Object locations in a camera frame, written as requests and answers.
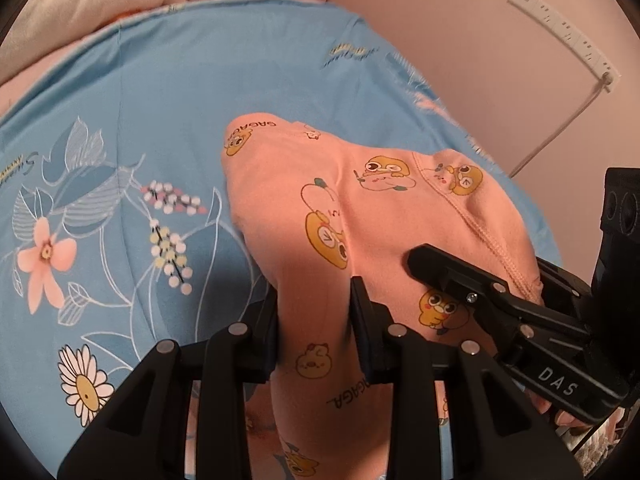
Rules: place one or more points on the pink cartoon print baby garment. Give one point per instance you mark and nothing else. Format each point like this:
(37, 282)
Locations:
(390, 220)

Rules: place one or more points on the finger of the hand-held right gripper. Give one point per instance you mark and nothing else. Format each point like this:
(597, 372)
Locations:
(565, 295)
(440, 267)

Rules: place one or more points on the person's right hand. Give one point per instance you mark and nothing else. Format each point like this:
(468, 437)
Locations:
(562, 417)

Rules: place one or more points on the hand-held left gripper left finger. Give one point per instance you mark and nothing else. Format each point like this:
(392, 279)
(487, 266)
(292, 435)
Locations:
(262, 345)

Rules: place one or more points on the white wall power strip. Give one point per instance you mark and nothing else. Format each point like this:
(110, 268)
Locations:
(565, 30)

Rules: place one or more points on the blue printed bedsheet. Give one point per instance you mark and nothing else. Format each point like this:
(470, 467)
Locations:
(200, 85)

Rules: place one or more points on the pink blanket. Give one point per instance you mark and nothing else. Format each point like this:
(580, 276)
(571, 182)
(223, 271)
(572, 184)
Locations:
(20, 92)

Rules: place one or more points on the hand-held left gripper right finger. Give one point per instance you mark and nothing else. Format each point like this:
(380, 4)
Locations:
(365, 330)

